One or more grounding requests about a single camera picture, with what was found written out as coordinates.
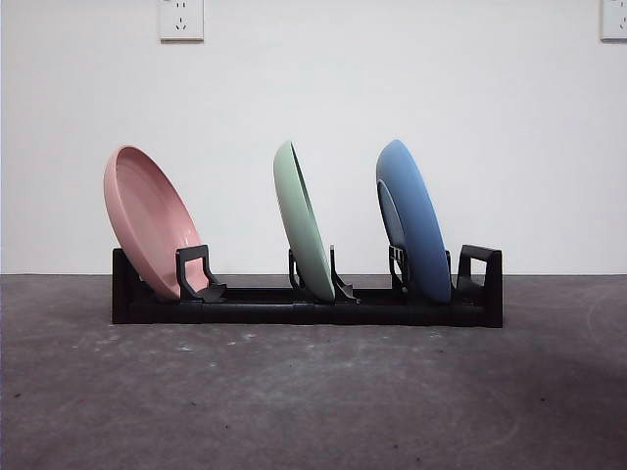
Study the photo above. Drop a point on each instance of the white wall socket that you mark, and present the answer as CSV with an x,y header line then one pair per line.
x,y
614,22
181,22

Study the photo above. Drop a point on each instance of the pale green round plate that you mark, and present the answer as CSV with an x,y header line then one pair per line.
x,y
299,220

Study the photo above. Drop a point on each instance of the blue round plate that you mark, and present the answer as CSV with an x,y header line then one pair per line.
x,y
416,210

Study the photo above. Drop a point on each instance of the black plate rack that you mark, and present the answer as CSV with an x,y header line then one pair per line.
x,y
343,314

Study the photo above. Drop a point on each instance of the pink round plate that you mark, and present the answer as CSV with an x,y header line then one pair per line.
x,y
147,205

